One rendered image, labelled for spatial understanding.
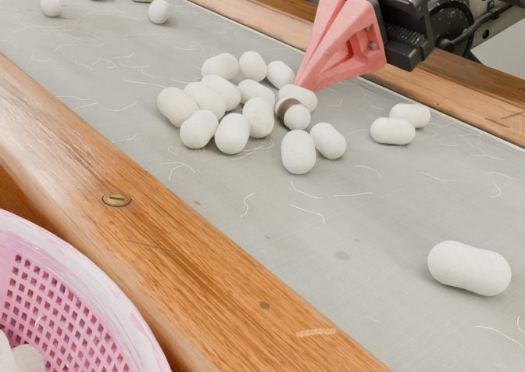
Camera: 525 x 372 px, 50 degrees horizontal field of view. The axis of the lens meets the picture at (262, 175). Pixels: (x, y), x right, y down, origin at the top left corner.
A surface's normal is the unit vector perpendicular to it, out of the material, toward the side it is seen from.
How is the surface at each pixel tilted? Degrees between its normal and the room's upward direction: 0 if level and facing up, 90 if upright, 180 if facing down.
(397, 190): 0
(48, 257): 75
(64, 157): 0
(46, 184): 0
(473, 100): 45
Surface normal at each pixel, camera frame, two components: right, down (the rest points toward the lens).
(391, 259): 0.16, -0.87
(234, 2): -0.40, -0.47
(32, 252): -0.41, 0.10
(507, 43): -0.77, 0.18
